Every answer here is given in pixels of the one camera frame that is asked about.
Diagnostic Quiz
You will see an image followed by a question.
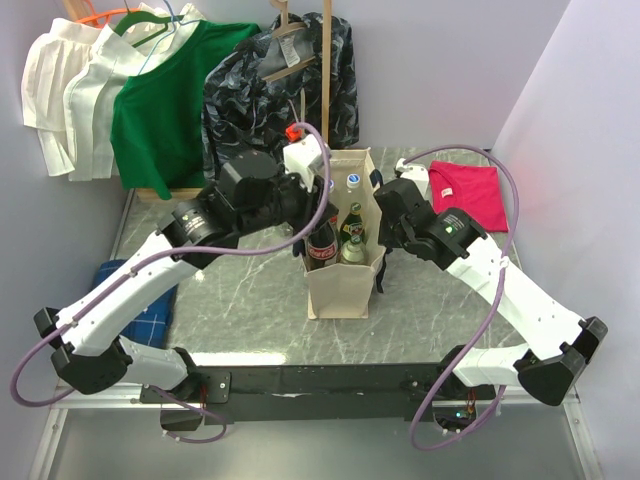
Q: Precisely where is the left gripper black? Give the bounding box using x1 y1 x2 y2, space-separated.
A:
237 162 340 237

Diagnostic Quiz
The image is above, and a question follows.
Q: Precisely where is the Coca-Cola glass bottle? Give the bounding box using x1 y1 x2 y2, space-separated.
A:
306 221 339 271
329 216 340 237

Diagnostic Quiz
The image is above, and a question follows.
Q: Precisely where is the green Perrier bottle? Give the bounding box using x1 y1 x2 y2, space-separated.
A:
339 202 365 243

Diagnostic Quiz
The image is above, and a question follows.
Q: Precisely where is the clear Chang soda bottle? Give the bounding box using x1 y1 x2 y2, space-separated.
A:
341 234 367 265

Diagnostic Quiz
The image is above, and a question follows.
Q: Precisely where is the cream canvas tote bag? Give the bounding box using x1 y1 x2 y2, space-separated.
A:
302 149 386 319

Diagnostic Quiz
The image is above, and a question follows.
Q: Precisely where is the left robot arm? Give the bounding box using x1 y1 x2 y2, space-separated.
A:
34 144 331 402

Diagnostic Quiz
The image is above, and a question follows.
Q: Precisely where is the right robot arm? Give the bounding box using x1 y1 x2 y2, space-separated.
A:
374 178 608 406

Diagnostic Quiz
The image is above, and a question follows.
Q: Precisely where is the pink folded t-shirt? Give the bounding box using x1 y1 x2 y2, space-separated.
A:
428 161 508 233

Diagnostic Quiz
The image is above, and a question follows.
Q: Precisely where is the dark patterned hanging shirt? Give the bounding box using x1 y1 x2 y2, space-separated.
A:
202 12 359 181

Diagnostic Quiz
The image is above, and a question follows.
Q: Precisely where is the green hanging t-shirt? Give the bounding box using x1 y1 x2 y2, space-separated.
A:
110 21 260 200

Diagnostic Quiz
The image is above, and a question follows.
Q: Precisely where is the wooden hanger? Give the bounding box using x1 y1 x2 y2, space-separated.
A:
258 0 316 83

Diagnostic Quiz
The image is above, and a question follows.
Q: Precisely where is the blue plaid cloth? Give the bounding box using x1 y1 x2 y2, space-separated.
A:
121 286 178 349

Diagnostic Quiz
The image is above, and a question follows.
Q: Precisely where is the green hanger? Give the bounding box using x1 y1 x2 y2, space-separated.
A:
112 7 184 48

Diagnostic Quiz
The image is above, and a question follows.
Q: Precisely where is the white hanging blouse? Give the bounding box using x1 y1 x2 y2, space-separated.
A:
21 3 203 181

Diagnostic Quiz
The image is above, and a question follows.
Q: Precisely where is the orange hanger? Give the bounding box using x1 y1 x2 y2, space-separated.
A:
76 0 134 27

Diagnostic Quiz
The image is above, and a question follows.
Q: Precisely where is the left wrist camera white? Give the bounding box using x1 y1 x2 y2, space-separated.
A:
283 135 324 192

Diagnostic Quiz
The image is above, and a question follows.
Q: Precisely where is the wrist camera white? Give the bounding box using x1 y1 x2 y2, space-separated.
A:
394 158 429 200
283 135 324 192

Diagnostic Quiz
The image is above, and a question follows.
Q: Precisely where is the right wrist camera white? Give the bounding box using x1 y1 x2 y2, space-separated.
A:
394 158 429 200

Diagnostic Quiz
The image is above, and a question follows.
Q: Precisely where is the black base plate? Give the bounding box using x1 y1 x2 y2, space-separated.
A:
138 363 497 427

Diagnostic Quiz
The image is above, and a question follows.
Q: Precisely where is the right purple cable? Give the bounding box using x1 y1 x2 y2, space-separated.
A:
408 144 522 452

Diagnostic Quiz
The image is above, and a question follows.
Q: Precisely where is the purple cable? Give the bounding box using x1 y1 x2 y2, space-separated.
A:
408 144 522 452
10 121 334 445

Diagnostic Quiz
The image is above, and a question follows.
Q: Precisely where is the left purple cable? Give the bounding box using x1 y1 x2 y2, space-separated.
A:
10 121 334 445

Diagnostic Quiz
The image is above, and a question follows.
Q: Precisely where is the aluminium rail frame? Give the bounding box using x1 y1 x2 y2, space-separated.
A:
30 364 603 479

